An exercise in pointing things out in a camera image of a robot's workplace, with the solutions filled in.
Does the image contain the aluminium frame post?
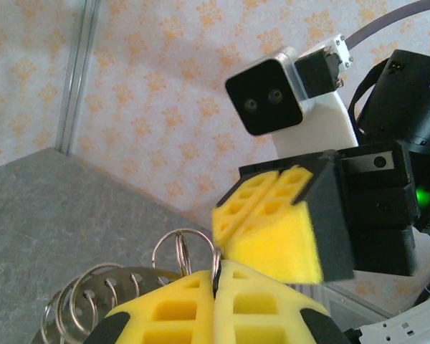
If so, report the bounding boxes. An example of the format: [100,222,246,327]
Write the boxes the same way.
[59,0,102,156]

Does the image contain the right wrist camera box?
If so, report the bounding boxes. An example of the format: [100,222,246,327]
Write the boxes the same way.
[224,34,359,158]

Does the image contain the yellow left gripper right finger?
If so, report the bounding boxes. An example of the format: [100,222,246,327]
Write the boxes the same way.
[214,259,348,344]

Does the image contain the crescent steel key ring plate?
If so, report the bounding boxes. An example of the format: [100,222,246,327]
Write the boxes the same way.
[32,267,182,344]

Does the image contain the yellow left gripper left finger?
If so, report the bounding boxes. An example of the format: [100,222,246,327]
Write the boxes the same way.
[84,270,216,344]

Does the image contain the silver split key ring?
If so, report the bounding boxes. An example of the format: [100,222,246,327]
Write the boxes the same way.
[175,231,191,277]
[41,286,76,344]
[152,228,216,277]
[55,274,101,341]
[210,246,226,287]
[73,263,130,316]

